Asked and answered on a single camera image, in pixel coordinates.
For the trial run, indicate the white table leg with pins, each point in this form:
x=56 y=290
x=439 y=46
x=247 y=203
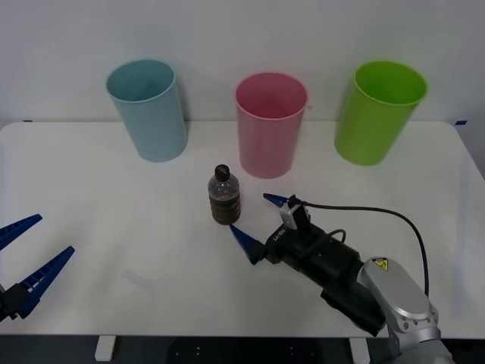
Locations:
x=358 y=350
x=104 y=349

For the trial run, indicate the pink plastic bin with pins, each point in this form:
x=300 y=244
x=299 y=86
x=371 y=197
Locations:
x=267 y=144

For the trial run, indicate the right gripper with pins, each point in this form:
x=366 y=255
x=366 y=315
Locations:
x=299 y=248

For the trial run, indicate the small dark plastic bottle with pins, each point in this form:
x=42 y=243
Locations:
x=224 y=201

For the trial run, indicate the pale blue plastic bin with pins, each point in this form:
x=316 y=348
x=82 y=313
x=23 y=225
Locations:
x=155 y=125

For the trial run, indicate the green plastic bin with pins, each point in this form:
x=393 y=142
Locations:
x=369 y=129

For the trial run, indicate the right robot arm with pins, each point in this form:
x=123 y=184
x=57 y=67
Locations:
x=398 y=299

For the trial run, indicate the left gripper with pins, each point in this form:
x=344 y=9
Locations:
x=3 y=303

